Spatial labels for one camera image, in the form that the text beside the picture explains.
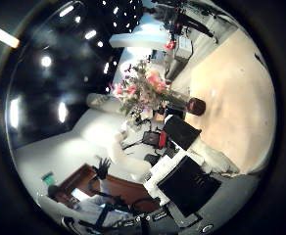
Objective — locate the seated person in dark top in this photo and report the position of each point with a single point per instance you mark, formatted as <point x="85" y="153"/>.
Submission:
<point x="94" y="205"/>

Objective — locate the green exit sign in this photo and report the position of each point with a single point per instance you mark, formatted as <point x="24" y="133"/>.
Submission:
<point x="49" y="178"/>

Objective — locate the brown vase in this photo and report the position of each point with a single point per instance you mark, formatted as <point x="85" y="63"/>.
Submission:
<point x="196" y="106"/>

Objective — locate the black equipment stand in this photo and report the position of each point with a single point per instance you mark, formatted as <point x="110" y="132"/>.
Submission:
<point x="188" y="19"/>

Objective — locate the black chair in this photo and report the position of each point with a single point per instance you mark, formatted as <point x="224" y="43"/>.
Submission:
<point x="151" y="138"/>

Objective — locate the ceiling light panel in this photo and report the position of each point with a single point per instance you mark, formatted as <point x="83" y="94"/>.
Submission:
<point x="14" y="113"/>
<point x="62" y="112"/>
<point x="90" y="34"/>
<point x="66" y="10"/>

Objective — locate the long ceiling light strip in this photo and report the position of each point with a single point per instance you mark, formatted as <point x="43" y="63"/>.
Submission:
<point x="2" y="35"/>

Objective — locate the red object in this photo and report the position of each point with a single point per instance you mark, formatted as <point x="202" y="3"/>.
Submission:
<point x="162" y="139"/>
<point x="170" y="45"/>

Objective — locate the small black monitor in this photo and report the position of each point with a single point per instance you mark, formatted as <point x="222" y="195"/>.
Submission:
<point x="182" y="132"/>

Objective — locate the large black monitor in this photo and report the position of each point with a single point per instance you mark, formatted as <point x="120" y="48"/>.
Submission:
<point x="188" y="186"/>

